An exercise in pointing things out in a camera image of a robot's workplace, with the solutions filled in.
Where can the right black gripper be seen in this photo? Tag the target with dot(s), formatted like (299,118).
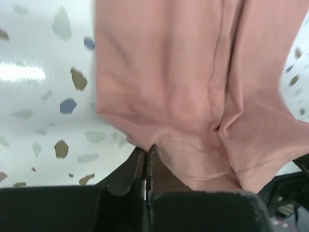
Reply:
(285,194)

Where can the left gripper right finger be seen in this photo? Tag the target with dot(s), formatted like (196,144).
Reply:
(174,207)

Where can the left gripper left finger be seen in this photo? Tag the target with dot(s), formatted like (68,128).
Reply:
(115,204)

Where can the dusty pink printed t-shirt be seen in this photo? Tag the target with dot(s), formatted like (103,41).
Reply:
(199,79)

